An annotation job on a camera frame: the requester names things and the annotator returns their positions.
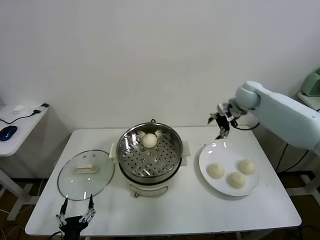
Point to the pale green appliance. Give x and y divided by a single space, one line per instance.
312 83

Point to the blue computer mouse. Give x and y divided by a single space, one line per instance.
8 132

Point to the white side table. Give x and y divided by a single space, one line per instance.
22 132

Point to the white steamed baozi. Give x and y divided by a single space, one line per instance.
236 180
247 167
149 140
215 171

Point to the white round plate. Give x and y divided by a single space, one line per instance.
225 155

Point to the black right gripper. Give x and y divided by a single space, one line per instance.
225 120

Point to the round glass lid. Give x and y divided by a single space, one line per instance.
82 182

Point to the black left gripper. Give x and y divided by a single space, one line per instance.
73 226

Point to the crumpled white tissue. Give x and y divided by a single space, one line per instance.
20 108

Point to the stainless steel steamer basket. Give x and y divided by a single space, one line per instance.
150 160

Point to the cream electric cooker base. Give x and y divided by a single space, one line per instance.
147 188

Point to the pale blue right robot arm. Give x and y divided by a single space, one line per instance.
280 110

